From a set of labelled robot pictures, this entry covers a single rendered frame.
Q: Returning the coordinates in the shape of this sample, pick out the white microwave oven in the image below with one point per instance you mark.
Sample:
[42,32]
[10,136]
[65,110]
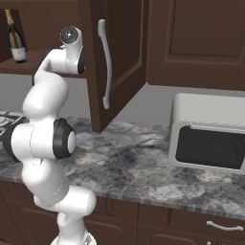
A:
[204,108]

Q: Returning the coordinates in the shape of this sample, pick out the black hob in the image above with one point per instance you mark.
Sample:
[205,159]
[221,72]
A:
[9,122]

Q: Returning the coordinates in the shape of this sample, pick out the brown open wall cabinet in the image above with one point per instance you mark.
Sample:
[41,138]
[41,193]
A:
[41,19]

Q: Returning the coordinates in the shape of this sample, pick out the brown base cupboard door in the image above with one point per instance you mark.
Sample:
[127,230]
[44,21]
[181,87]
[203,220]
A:
[22,217]
[169,239]
[111,234]

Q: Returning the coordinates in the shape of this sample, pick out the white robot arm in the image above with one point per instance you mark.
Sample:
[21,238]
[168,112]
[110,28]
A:
[44,143]

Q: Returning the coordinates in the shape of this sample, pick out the brown closed cabinet door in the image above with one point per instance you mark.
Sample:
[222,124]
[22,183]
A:
[197,41]

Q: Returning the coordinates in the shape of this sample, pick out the dark wine bottle white label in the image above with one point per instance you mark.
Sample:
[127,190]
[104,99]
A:
[17,44]

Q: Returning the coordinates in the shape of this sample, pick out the brown drawer front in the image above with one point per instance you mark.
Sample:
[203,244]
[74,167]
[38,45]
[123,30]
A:
[118,210]
[191,221]

